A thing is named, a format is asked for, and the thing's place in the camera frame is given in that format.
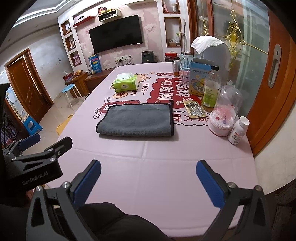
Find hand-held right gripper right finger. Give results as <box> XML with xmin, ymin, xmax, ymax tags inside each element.
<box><xmin>196</xmin><ymin>160</ymin><xmax>271</xmax><ymax>241</ymax></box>

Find colourful wall chart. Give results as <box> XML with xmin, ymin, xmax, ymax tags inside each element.
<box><xmin>6</xmin><ymin>85</ymin><xmax>26</xmax><ymax>121</ymax></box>

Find red wall shelf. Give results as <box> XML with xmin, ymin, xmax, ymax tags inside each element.
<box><xmin>73</xmin><ymin>15</ymin><xmax>96</xmax><ymax>27</ymax></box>

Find orange drink can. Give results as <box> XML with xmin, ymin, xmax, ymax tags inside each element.
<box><xmin>172</xmin><ymin>59</ymin><xmax>181</xmax><ymax>77</ymax></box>

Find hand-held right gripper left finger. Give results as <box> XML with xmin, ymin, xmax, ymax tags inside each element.
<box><xmin>26</xmin><ymin>159</ymin><xmax>102</xmax><ymax>241</ymax></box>

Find wooden glass sliding door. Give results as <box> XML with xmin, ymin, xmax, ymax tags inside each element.
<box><xmin>187</xmin><ymin>0</ymin><xmax>295</xmax><ymax>158</ymax></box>

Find blue printed box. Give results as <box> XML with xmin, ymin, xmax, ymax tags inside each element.
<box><xmin>88</xmin><ymin>54</ymin><xmax>103</xmax><ymax>74</ymax></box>

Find white wall shelf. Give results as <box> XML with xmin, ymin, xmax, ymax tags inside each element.
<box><xmin>98</xmin><ymin>9</ymin><xmax>122</xmax><ymax>22</ymax></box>

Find glass dome pink flowers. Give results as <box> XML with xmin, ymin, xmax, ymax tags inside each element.
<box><xmin>207</xmin><ymin>85</ymin><xmax>243</xmax><ymax>137</ymax></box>

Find blue medicine box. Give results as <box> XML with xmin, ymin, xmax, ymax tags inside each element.
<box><xmin>188</xmin><ymin>62</ymin><xmax>213</xmax><ymax>96</ymax></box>

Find grey towel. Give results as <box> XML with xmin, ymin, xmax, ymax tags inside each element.
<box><xmin>96</xmin><ymin>100</ymin><xmax>175</xmax><ymax>138</ymax></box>

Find gold door ornament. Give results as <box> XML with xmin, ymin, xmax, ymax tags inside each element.
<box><xmin>223</xmin><ymin>9</ymin><xmax>269</xmax><ymax>61</ymax></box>

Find white rounded appliance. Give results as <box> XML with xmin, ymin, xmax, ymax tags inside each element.
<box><xmin>193</xmin><ymin>37</ymin><xmax>232</xmax><ymax>84</ymax></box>

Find glass snow globe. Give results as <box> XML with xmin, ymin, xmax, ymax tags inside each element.
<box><xmin>180</xmin><ymin>55</ymin><xmax>194</xmax><ymax>78</ymax></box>

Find yellow chair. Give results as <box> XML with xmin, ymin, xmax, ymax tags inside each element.
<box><xmin>56</xmin><ymin>114</ymin><xmax>74</xmax><ymax>136</ymax></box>

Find black wall television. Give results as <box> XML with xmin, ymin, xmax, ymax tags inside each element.
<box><xmin>89</xmin><ymin>14</ymin><xmax>143</xmax><ymax>54</ymax></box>

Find pink printed tablecloth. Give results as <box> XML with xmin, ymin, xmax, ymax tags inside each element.
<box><xmin>50</xmin><ymin>61</ymin><xmax>255</xmax><ymax>238</ymax></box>

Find white cloth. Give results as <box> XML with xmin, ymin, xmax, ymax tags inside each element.
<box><xmin>191</xmin><ymin>36</ymin><xmax>228</xmax><ymax>55</ymax></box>

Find blue round stool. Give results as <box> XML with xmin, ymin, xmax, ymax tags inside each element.
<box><xmin>62</xmin><ymin>84</ymin><xmax>85</xmax><ymax>111</ymax></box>

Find clear bottle yellow liquid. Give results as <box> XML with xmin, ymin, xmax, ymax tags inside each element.
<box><xmin>200</xmin><ymin>65</ymin><xmax>221</xmax><ymax>113</ymax></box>

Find blue step stool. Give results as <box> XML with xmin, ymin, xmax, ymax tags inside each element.
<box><xmin>23</xmin><ymin>116</ymin><xmax>43</xmax><ymax>136</ymax></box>

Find black air fryer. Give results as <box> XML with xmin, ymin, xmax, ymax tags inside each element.
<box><xmin>141</xmin><ymin>51</ymin><xmax>154</xmax><ymax>64</ymax></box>

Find wooden television cabinet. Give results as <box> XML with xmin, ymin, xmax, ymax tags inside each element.
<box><xmin>69</xmin><ymin>68</ymin><xmax>116</xmax><ymax>98</ymax></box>

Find green tissue pack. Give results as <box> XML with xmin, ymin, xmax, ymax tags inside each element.
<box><xmin>112</xmin><ymin>73</ymin><xmax>137</xmax><ymax>93</ymax></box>

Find silver door handle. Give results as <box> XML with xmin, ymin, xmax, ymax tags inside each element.
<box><xmin>268</xmin><ymin>44</ymin><xmax>282</xmax><ymax>88</ymax></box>

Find person's dark clothing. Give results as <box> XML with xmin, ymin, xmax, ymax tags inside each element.
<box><xmin>77</xmin><ymin>202</ymin><xmax>172</xmax><ymax>241</ymax></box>

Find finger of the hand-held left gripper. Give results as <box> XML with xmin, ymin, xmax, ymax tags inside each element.
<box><xmin>3</xmin><ymin>134</ymin><xmax>41</xmax><ymax>158</ymax></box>
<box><xmin>11</xmin><ymin>136</ymin><xmax>73</xmax><ymax>163</ymax></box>

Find clear blender jug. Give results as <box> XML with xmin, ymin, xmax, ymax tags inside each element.
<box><xmin>181</xmin><ymin>32</ymin><xmax>193</xmax><ymax>57</ymax></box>

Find silver blister pack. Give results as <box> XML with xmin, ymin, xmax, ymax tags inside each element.
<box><xmin>183</xmin><ymin>100</ymin><xmax>207</xmax><ymax>118</ymax></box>

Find brown wooden room door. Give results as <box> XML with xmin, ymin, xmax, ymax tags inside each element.
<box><xmin>5</xmin><ymin>48</ymin><xmax>54</xmax><ymax>121</ymax></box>

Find red lidded container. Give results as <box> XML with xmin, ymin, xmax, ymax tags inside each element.
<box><xmin>165</xmin><ymin>52</ymin><xmax>178</xmax><ymax>63</ymax></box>

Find white pill bottle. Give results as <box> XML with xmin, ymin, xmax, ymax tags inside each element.
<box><xmin>228</xmin><ymin>116</ymin><xmax>250</xmax><ymax>145</ymax></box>

